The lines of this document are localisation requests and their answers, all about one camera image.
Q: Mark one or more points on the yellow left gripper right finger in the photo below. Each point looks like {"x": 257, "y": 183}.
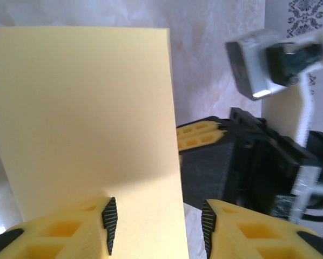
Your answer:
{"x": 258, "y": 237}

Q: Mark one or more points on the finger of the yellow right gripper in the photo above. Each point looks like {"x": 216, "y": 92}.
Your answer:
{"x": 199, "y": 127}
{"x": 199, "y": 141}

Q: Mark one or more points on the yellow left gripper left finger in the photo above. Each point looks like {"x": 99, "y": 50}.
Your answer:
{"x": 56, "y": 237}

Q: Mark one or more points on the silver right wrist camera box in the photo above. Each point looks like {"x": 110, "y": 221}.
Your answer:
{"x": 253, "y": 64}

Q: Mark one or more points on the yellow paper sheet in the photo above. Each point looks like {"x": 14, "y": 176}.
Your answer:
{"x": 83, "y": 108}

